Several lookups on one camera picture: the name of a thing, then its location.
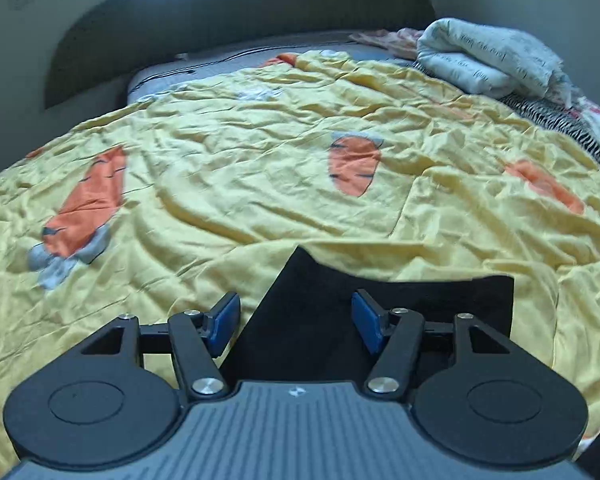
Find zebra-striped cloth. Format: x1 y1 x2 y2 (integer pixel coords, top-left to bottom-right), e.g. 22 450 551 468
413 60 600 170

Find dark grey headboard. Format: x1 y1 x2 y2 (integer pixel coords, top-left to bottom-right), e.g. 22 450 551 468
42 0 437 111

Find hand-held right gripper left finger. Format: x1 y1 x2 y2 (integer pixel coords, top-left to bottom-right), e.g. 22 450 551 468
81 292 242 402

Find yellow carrot-print blanket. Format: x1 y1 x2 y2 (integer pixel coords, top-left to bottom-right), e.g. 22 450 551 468
0 49 600 480

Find black pants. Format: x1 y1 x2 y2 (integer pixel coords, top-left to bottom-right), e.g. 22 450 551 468
219 245 515 384

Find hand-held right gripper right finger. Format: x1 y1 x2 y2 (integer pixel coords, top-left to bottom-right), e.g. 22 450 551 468
351 288 520 397

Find white folded quilt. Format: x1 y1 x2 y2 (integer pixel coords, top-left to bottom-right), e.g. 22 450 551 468
416 18 573 109

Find pink floral cloth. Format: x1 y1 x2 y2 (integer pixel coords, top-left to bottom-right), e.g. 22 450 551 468
349 27 427 61

